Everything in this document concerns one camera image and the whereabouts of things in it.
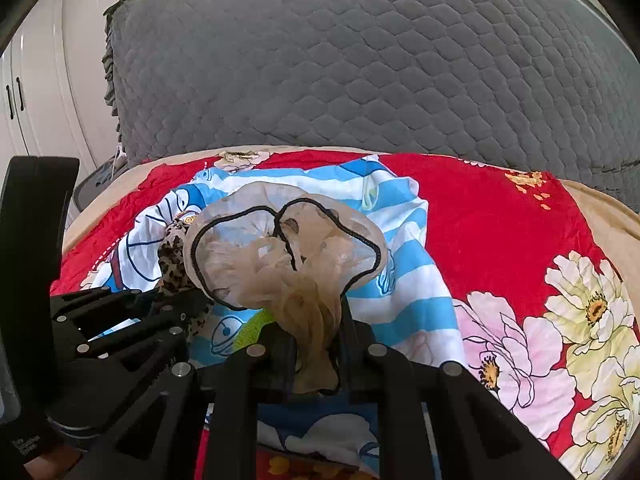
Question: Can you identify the leopard print scrunchie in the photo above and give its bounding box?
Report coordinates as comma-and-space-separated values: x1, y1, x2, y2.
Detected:
157, 212, 213, 341

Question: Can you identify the grey quilted pillow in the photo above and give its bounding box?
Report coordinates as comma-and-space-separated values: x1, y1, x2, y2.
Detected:
102, 0, 640, 196

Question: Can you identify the grey chair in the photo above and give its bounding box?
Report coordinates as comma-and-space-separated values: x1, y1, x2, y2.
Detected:
72, 157, 128, 221

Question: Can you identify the white wardrobe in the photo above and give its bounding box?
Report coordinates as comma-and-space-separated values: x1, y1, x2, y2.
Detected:
0, 0, 123, 176

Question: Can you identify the blue striped cartoon cloth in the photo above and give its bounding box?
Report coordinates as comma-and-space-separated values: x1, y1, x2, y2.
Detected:
90, 155, 468, 476

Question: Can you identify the green fuzzy scrunchie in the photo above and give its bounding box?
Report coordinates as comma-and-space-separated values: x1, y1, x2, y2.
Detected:
232, 307, 276, 353

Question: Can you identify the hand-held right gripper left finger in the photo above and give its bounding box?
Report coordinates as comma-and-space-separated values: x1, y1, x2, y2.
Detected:
65, 322, 301, 480

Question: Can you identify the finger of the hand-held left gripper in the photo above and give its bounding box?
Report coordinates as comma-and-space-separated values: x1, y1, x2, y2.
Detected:
50, 286, 156, 323
47, 292, 213, 426

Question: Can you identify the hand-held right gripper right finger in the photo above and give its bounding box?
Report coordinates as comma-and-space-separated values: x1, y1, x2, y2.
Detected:
339, 296, 576, 480

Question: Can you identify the beige sheer scrunchie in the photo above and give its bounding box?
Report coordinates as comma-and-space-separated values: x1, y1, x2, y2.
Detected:
182, 181, 390, 395

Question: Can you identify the red floral blanket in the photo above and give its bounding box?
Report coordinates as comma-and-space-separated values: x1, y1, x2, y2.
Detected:
50, 149, 640, 480

